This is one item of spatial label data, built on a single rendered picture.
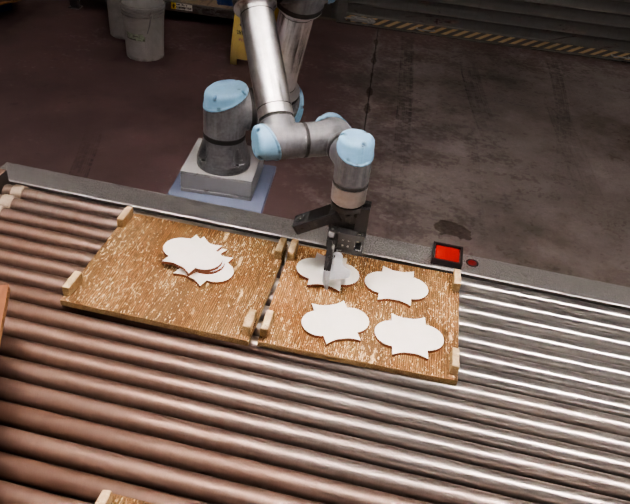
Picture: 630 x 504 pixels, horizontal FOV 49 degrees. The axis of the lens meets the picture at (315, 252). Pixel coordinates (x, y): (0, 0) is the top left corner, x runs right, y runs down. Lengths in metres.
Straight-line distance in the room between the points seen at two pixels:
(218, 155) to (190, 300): 0.54
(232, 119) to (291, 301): 0.58
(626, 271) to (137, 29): 3.39
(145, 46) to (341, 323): 3.82
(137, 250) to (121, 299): 0.17
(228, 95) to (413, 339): 0.81
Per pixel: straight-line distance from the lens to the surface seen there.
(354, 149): 1.38
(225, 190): 1.96
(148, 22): 5.01
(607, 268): 3.66
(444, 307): 1.59
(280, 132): 1.44
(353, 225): 1.50
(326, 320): 1.48
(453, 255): 1.77
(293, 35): 1.74
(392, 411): 1.37
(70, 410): 1.37
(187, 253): 1.61
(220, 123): 1.88
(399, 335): 1.48
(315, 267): 1.61
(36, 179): 2.00
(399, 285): 1.60
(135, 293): 1.54
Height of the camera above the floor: 1.94
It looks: 37 degrees down
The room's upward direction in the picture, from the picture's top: 7 degrees clockwise
